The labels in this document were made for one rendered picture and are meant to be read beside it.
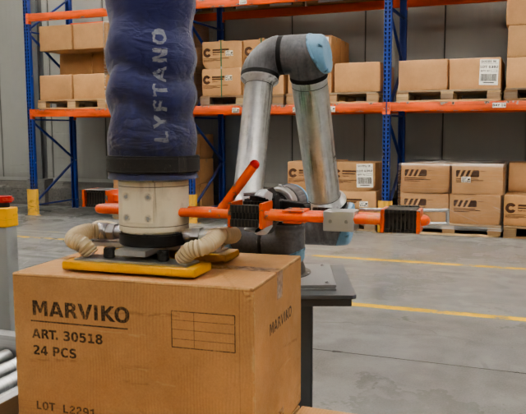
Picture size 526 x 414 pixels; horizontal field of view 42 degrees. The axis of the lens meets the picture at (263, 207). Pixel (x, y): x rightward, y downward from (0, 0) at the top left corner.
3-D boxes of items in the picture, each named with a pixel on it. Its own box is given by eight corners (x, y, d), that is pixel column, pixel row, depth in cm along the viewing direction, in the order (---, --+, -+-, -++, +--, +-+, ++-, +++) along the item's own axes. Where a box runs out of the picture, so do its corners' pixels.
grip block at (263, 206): (226, 227, 159) (226, 202, 158) (241, 223, 168) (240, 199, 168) (260, 229, 156) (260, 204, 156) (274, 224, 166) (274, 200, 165)
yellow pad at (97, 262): (61, 269, 163) (60, 248, 162) (85, 261, 172) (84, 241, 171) (194, 278, 152) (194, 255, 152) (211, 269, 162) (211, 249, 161)
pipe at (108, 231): (66, 252, 164) (65, 228, 163) (118, 237, 188) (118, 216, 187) (198, 260, 154) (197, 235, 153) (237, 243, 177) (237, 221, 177)
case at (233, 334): (19, 434, 167) (11, 272, 163) (104, 378, 205) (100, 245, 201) (255, 470, 149) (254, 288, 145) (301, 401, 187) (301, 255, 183)
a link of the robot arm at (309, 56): (311, 227, 251) (283, 26, 211) (359, 229, 245) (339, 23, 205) (302, 253, 238) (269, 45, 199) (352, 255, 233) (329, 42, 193)
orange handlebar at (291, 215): (53, 214, 175) (53, 200, 175) (114, 203, 204) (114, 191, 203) (428, 231, 147) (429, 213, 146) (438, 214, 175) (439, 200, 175)
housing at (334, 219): (322, 231, 154) (322, 210, 153) (329, 227, 160) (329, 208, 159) (353, 232, 151) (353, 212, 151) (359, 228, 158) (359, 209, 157)
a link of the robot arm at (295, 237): (270, 259, 200) (269, 217, 199) (309, 261, 196) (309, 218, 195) (260, 265, 191) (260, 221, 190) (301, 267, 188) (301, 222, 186)
